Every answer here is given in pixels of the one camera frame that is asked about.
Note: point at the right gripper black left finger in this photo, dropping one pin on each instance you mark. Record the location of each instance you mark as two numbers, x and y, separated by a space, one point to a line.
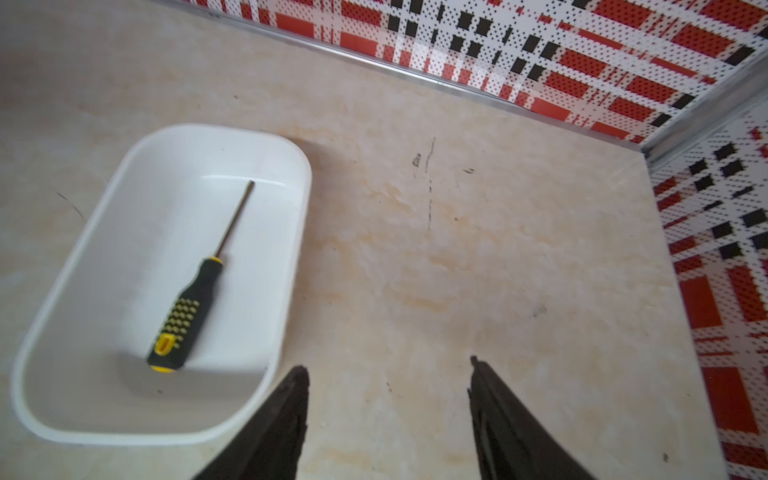
269 445

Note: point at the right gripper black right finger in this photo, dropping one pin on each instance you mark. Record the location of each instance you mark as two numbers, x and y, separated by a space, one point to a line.
510 442

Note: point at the black and yellow screwdriver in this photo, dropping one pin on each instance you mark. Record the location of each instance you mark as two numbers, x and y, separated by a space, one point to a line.
190 309

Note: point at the white plastic bin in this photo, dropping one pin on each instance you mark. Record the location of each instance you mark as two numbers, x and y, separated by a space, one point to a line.
182 194

